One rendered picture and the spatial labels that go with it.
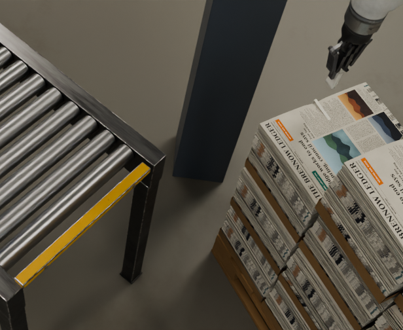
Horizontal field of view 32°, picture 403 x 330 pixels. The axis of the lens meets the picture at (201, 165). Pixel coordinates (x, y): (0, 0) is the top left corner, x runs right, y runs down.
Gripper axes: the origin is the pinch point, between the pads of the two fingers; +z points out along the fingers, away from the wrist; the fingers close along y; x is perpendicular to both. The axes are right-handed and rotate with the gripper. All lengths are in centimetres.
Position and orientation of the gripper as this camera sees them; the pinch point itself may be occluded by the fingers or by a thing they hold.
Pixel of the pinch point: (334, 76)
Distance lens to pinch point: 190.5
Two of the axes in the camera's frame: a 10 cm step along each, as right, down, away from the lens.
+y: 8.6, -3.5, 3.8
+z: -1.5, 5.2, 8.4
